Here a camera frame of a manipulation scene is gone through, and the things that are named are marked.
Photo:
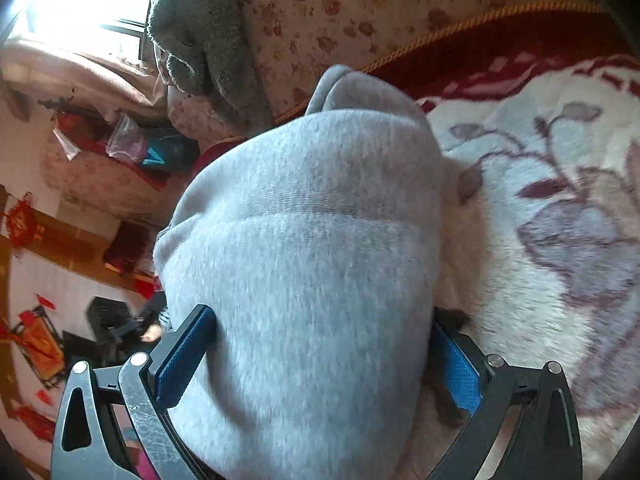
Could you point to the clear plastic bag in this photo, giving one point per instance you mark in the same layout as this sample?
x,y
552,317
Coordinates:
x,y
125,142

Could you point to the black metal stand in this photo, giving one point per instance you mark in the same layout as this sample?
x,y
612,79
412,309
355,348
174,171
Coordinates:
x,y
107,315

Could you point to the beige floral sofa cushion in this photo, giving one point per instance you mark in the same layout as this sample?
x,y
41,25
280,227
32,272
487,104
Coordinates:
x,y
375,10

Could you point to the red knot wall ornament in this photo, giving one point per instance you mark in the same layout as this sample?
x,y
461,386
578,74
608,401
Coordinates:
x,y
20,225

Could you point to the red paper wall decoration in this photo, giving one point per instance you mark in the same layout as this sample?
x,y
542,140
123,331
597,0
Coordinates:
x,y
40,345

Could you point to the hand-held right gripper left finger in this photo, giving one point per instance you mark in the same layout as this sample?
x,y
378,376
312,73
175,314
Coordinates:
x,y
182,355

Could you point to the wooden cabinet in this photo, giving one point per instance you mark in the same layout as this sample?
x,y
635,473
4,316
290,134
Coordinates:
x,y
70,240

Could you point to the teal packet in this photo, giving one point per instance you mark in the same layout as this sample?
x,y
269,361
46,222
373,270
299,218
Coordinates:
x,y
156,154

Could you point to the grey pants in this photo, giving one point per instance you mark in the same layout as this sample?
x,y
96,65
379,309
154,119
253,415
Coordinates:
x,y
300,260

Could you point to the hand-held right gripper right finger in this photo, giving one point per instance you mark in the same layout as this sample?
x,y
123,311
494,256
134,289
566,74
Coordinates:
x,y
457,375

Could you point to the grey-green fleece garment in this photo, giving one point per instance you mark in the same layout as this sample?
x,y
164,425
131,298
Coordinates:
x,y
200,25

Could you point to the pink blanket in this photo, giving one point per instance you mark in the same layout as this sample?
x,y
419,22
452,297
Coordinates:
x,y
75,70

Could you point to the red floral plush blanket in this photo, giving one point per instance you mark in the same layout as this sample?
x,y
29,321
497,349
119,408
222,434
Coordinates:
x,y
550,260

